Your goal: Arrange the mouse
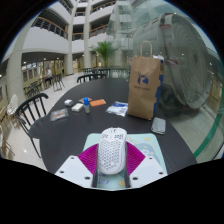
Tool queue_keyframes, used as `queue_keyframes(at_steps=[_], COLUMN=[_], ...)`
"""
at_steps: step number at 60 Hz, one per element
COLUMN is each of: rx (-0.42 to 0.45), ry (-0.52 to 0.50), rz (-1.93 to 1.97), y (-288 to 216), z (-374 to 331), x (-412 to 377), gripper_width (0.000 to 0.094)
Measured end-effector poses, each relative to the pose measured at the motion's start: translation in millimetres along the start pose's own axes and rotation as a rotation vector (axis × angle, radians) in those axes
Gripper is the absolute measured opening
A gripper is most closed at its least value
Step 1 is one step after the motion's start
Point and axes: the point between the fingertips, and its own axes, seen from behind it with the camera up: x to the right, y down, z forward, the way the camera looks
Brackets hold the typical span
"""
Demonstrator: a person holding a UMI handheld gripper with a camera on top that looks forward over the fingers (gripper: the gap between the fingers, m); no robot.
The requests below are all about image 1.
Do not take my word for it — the brown paper bag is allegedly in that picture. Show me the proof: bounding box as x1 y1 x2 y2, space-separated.
127 40 165 121

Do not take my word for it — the white honeycomb computer mouse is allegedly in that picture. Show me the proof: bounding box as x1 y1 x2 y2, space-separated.
97 126 128 176

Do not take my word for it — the person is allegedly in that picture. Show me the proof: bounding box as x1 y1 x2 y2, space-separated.
43 67 54 86

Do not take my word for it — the light blue cartoon mouse pad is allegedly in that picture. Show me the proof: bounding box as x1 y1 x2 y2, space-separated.
82 132 168 192

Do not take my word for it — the row of black chairs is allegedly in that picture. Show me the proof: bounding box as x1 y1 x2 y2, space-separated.
76 67 131 84

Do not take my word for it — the black wooden chair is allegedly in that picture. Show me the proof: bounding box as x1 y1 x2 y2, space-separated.
14 92 50 159

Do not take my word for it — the brown flat packet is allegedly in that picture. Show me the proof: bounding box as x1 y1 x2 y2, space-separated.
78 96 93 104

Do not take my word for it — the clear plastic snack bag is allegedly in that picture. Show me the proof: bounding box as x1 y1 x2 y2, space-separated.
49 107 70 122

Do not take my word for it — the orange flat packet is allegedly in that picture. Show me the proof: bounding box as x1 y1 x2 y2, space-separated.
88 98 107 108

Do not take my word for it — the green potted plant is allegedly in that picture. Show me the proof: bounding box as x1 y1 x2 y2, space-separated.
89 41 118 68

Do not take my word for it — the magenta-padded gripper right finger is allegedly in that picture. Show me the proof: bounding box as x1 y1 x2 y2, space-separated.
123 141 168 189

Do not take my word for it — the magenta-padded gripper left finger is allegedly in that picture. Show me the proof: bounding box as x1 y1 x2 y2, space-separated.
54 143 100 188

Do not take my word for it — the white and blue tissue pack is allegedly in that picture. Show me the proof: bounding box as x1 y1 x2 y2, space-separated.
105 100 129 118

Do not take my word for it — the group of dark chairs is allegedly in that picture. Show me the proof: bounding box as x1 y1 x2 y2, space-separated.
23 73 66 98

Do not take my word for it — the small blue-capped bottle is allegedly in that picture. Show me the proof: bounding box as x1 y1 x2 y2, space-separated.
83 96 91 114

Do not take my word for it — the white lattice chair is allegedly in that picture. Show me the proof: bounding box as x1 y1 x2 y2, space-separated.
6 93 19 116

